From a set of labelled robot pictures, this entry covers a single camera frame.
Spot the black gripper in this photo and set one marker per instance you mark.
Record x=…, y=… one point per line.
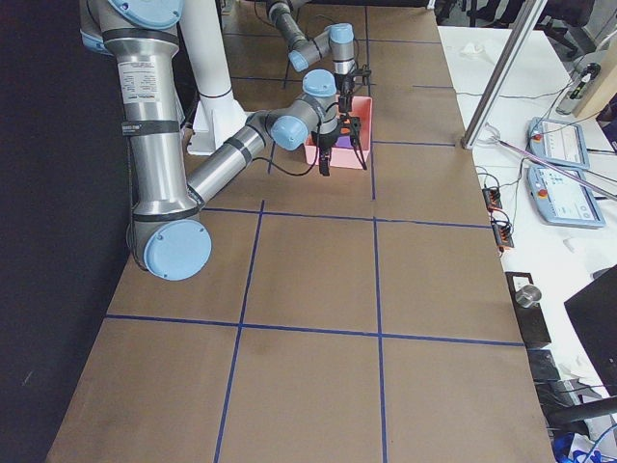
x=345, y=87
x=327, y=142

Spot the purple foam block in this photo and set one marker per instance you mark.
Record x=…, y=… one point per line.
x=344, y=142

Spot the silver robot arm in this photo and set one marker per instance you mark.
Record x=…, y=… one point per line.
x=313, y=38
x=165, y=234

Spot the black orange connector box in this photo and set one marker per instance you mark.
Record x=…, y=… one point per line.
x=492, y=198

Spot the white side table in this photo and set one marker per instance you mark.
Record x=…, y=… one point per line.
x=561, y=260

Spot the upper teach pendant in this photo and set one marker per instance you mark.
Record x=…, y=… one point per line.
x=560, y=143

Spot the teach pendant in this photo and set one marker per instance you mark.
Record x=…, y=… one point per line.
x=561, y=201
x=560, y=143

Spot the lower teach pendant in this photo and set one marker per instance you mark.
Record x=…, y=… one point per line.
x=561, y=201

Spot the silver metal cup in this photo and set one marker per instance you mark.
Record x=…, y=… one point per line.
x=527, y=296

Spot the black monitor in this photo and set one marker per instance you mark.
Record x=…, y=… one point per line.
x=592, y=312

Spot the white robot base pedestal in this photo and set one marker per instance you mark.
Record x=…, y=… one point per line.
x=219, y=115

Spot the aluminium frame post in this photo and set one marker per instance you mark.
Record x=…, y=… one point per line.
x=523, y=26

